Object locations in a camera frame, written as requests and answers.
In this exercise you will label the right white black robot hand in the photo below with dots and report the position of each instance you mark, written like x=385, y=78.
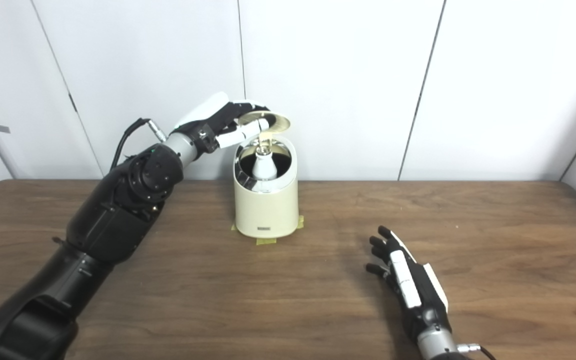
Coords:
x=418, y=295

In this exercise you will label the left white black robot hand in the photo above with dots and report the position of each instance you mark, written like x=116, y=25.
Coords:
x=208, y=122

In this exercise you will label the cream round bin lid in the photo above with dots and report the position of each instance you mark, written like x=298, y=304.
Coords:
x=278, y=120

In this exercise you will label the small white plastic bottle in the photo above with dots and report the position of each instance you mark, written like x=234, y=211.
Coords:
x=264, y=167

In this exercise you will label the cream-colored round bin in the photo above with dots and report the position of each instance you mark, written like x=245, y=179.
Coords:
x=265, y=210

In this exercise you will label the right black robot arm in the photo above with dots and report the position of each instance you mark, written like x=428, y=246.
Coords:
x=438, y=347

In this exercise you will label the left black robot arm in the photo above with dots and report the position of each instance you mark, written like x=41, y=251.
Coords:
x=113, y=215

